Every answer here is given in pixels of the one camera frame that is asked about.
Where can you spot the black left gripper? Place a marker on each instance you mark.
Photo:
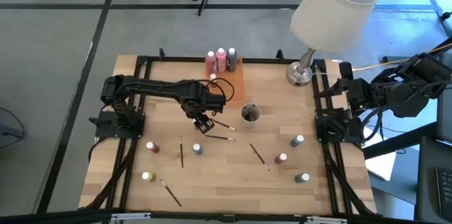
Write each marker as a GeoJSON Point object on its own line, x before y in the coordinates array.
{"type": "Point", "coordinates": [205, 102]}

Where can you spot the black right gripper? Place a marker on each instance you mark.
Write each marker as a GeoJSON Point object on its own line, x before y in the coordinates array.
{"type": "Point", "coordinates": [360, 95]}

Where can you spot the orange-yellow small paint bottle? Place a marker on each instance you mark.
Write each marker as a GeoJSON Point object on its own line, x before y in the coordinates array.
{"type": "Point", "coordinates": [213, 77]}

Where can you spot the orange translucent plastic bin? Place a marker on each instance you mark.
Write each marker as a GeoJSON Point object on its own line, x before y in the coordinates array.
{"type": "Point", "coordinates": [233, 86]}

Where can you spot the coral large paint bottle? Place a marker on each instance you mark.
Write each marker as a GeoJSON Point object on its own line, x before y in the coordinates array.
{"type": "Point", "coordinates": [210, 63]}

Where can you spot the pink large paint bottle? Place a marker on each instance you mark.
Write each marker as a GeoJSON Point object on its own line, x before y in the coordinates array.
{"type": "Point", "coordinates": [221, 60]}

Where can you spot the dark grey large paint bottle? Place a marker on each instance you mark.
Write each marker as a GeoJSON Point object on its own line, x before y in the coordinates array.
{"type": "Point", "coordinates": [232, 59]}

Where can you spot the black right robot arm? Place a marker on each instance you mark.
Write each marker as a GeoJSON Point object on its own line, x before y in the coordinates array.
{"type": "Point", "coordinates": [406, 89]}

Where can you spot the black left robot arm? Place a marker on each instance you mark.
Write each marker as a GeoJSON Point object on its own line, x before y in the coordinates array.
{"type": "Point", "coordinates": [148, 88]}

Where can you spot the blue small paint bottle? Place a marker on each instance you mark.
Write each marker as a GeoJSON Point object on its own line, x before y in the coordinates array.
{"type": "Point", "coordinates": [197, 148]}
{"type": "Point", "coordinates": [297, 140]}

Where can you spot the red small paint bottle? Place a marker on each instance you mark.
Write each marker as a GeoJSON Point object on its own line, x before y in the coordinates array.
{"type": "Point", "coordinates": [153, 147]}

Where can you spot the magenta small paint bottle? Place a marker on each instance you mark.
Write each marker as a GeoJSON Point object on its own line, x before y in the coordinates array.
{"type": "Point", "coordinates": [280, 158]}

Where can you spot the green small paint bottle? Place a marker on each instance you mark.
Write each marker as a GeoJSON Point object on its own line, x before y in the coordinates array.
{"type": "Point", "coordinates": [302, 177]}

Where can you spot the pale yellow small paint bottle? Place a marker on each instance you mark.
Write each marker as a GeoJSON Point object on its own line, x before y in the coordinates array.
{"type": "Point", "coordinates": [148, 176]}

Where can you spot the white paper cup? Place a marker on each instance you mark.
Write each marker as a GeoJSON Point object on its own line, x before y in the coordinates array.
{"type": "Point", "coordinates": [251, 123]}

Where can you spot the black table edge clamp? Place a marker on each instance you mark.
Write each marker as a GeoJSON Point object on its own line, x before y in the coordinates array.
{"type": "Point", "coordinates": [161, 53]}
{"type": "Point", "coordinates": [279, 54]}

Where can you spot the black diagonal beam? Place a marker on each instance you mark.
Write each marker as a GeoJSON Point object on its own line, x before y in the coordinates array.
{"type": "Point", "coordinates": [399, 140]}

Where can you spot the silver table lamp white shade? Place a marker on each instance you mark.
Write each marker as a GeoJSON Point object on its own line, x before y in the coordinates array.
{"type": "Point", "coordinates": [332, 15]}

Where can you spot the white flat box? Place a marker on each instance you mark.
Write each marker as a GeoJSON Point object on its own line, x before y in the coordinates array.
{"type": "Point", "coordinates": [381, 164]}

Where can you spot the dark grey side panel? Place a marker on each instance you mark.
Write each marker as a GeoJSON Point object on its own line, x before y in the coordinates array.
{"type": "Point", "coordinates": [445, 118]}

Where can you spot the black side desk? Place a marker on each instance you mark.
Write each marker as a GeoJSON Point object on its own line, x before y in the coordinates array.
{"type": "Point", "coordinates": [427, 181]}

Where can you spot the black keyboard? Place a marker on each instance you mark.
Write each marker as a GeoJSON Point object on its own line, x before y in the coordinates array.
{"type": "Point", "coordinates": [445, 192]}

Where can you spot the grey floor object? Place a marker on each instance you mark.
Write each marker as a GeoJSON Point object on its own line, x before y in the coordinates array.
{"type": "Point", "coordinates": [7, 130]}

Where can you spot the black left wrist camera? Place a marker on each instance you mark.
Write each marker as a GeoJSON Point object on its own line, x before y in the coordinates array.
{"type": "Point", "coordinates": [205, 125]}

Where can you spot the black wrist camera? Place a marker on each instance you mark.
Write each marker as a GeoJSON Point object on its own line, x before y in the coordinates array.
{"type": "Point", "coordinates": [205, 125]}
{"type": "Point", "coordinates": [346, 70]}

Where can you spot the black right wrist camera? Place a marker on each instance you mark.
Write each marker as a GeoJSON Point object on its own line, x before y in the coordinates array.
{"type": "Point", "coordinates": [346, 70]}

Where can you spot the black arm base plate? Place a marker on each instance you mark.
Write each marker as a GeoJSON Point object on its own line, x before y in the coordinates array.
{"type": "Point", "coordinates": [356, 140]}
{"type": "Point", "coordinates": [104, 130]}

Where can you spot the black aluminium table frame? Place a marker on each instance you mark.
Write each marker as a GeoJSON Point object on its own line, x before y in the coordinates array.
{"type": "Point", "coordinates": [254, 60]}

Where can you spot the black table-level camera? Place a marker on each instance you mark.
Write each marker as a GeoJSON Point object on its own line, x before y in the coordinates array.
{"type": "Point", "coordinates": [228, 218]}

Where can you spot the silver frame bracket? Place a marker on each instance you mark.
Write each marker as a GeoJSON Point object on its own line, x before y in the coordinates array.
{"type": "Point", "coordinates": [326, 220]}
{"type": "Point", "coordinates": [130, 216]}

